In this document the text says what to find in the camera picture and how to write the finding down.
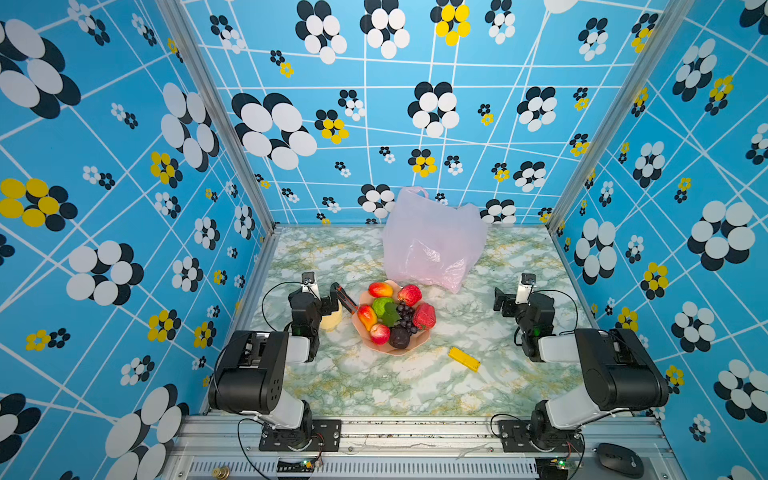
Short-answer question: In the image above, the red apple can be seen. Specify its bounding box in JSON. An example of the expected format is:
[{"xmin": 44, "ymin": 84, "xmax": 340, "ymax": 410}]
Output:
[{"xmin": 397, "ymin": 284, "xmax": 422, "ymax": 307}]

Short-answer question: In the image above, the pink translucent plastic bag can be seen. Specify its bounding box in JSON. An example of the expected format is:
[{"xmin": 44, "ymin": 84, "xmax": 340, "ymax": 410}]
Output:
[{"xmin": 382, "ymin": 187, "xmax": 489, "ymax": 293}]

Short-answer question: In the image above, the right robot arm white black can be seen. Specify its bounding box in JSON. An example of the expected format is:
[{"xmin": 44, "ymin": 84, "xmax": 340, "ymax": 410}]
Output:
[{"xmin": 493, "ymin": 284, "xmax": 670, "ymax": 451}]

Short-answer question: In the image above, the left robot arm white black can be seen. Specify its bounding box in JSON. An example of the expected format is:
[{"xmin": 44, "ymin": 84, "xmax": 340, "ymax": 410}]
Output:
[{"xmin": 208, "ymin": 285, "xmax": 339, "ymax": 451}]

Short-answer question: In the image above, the yellow round sponge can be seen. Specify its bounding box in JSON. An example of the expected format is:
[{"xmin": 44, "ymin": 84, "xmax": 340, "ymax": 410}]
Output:
[{"xmin": 320, "ymin": 309, "xmax": 343, "ymax": 331}]

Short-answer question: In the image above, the orange red mango left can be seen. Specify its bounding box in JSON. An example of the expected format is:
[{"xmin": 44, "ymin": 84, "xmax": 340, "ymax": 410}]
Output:
[{"xmin": 357, "ymin": 304, "xmax": 378, "ymax": 331}]

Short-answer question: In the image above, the green crinkled fruit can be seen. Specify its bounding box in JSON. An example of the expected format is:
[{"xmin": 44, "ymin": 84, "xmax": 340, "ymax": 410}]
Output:
[{"xmin": 371, "ymin": 297, "xmax": 394, "ymax": 318}]

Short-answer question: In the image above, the red yellow mango top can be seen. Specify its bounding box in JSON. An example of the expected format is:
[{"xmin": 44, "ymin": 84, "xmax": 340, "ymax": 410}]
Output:
[{"xmin": 368, "ymin": 282, "xmax": 394, "ymax": 298}]

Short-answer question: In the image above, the red peach bottom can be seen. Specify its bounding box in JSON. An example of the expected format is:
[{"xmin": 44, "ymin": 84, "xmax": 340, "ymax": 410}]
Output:
[{"xmin": 369, "ymin": 323, "xmax": 391, "ymax": 345}]

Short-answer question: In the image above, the green grape leaf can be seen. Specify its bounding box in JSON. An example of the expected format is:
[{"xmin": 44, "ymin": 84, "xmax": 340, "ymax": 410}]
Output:
[{"xmin": 379, "ymin": 303, "xmax": 401, "ymax": 327}]

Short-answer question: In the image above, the yellow rectangular block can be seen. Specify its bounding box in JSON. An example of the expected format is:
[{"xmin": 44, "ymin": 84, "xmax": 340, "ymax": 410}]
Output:
[{"xmin": 448, "ymin": 347, "xmax": 481, "ymax": 372}]

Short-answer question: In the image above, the dark purple grape bunch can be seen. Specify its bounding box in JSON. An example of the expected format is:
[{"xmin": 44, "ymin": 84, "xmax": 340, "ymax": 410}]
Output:
[{"xmin": 396, "ymin": 302, "xmax": 419, "ymax": 335}]

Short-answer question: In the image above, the dark purple plum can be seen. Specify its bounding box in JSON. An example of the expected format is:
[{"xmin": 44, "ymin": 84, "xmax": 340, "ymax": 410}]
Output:
[{"xmin": 388, "ymin": 326, "xmax": 411, "ymax": 350}]

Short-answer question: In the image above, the black computer mouse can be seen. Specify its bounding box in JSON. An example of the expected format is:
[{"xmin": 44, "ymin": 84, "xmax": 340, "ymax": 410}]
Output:
[{"xmin": 595, "ymin": 443, "xmax": 645, "ymax": 479}]

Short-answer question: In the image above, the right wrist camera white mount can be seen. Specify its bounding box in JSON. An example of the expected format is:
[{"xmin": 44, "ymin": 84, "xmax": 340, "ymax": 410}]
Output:
[{"xmin": 515, "ymin": 273, "xmax": 536, "ymax": 305}]

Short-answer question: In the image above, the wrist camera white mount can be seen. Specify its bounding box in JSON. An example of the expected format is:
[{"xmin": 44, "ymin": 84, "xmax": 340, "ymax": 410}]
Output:
[
  {"xmin": 515, "ymin": 273, "xmax": 536, "ymax": 305},
  {"xmin": 301, "ymin": 271, "xmax": 320, "ymax": 298}
]

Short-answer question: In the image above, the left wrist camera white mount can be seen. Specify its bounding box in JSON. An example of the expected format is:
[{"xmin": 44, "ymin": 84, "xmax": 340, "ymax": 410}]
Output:
[{"xmin": 301, "ymin": 271, "xmax": 320, "ymax": 298}]

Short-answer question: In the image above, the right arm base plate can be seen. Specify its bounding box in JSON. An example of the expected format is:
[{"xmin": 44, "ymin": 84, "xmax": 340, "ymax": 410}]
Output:
[{"xmin": 498, "ymin": 419, "xmax": 585, "ymax": 455}]

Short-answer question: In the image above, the aluminium front rail frame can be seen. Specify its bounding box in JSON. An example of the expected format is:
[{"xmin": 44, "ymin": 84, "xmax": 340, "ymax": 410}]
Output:
[{"xmin": 161, "ymin": 415, "xmax": 684, "ymax": 479}]

